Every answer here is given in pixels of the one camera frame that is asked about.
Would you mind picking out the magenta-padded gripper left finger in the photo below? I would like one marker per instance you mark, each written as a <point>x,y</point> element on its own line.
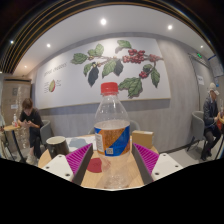
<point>56,165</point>

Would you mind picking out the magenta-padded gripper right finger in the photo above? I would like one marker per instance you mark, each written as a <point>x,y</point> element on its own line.
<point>165,165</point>

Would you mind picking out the clear bottle with red cap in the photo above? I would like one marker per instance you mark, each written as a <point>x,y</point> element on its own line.
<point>112,140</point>

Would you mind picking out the dark cup with white inside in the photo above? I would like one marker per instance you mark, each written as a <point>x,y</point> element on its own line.
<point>57,146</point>

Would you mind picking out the white and blue paper sheet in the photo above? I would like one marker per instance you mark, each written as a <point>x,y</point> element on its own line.
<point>80,144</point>

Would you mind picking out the small cardboard box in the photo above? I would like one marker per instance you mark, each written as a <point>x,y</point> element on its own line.
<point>142,139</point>

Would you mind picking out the flat round red coaster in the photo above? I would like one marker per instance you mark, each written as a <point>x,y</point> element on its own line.
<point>95,165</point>

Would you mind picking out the person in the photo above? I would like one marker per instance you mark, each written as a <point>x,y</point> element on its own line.
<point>210,116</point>
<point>30,121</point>

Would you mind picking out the small round wooden side table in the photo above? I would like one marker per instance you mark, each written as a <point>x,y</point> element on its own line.
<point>10,128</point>

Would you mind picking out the small clear bottle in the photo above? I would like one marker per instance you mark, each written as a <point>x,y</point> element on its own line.
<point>15,120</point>

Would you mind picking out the green exit sign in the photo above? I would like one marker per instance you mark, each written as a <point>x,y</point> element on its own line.
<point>199,55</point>

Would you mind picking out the round ceiling lights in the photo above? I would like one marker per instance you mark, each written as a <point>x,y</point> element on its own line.
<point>103,21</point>

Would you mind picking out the coffee plant wall mural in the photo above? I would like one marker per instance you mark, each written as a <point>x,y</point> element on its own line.
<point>100,80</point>

